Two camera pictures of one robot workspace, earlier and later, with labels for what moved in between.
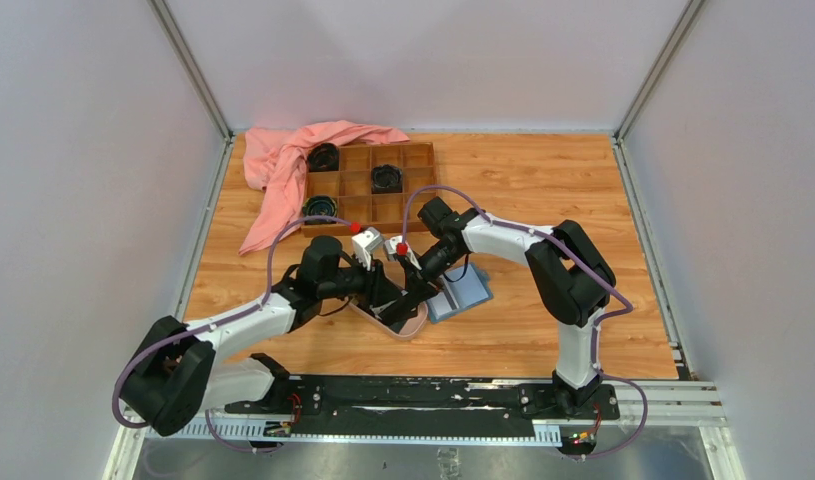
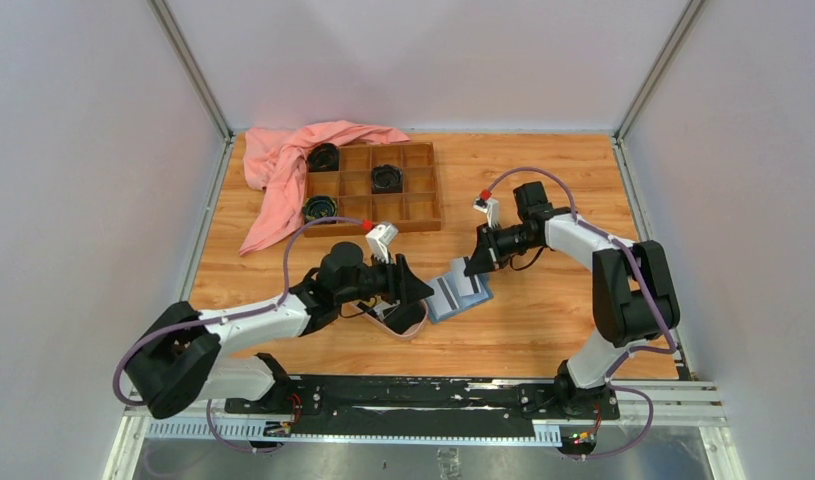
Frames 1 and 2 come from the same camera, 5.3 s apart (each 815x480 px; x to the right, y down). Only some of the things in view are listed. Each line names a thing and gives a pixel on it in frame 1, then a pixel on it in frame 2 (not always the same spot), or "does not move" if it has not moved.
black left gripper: (376, 289) does not move
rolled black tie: (323, 157) does not move
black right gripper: (422, 293) to (482, 261)
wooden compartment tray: (381, 186) does not move
